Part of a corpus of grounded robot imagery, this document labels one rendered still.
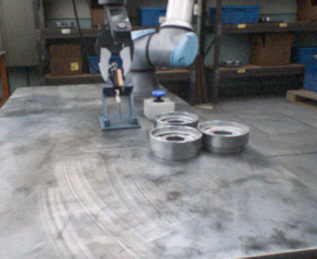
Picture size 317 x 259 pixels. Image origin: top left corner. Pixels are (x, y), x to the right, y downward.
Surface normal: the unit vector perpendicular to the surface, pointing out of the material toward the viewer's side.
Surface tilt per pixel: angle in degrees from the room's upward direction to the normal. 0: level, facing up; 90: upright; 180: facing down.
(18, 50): 90
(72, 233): 0
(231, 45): 90
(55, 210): 0
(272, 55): 91
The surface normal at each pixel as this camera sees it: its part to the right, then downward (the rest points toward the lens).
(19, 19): 0.16, 0.26
